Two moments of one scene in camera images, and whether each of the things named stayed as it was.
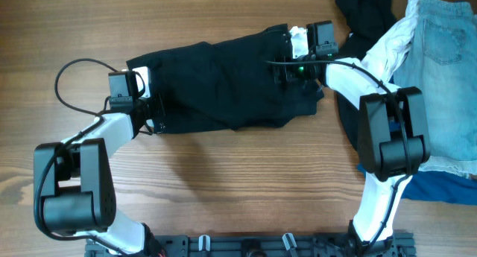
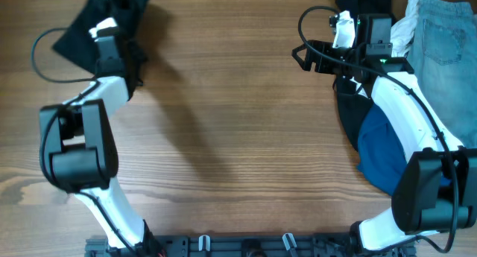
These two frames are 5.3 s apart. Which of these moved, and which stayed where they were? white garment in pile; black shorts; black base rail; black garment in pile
Moved: black shorts
Stayed: white garment in pile; black garment in pile; black base rail
